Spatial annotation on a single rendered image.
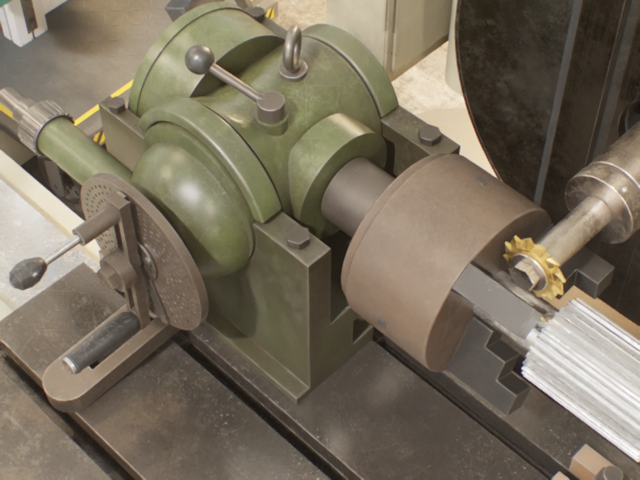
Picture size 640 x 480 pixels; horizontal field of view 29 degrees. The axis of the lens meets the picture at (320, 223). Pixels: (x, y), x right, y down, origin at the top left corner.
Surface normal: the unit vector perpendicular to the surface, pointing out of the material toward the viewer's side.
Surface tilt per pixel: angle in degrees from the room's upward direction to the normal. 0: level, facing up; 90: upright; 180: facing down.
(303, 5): 0
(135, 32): 0
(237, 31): 13
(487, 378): 65
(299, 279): 90
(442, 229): 21
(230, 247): 79
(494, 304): 35
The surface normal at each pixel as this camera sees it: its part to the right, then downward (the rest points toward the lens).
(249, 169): 0.46, -0.15
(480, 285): -0.40, -0.22
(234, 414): 0.00, -0.65
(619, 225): -0.70, 0.54
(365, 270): -0.64, 0.23
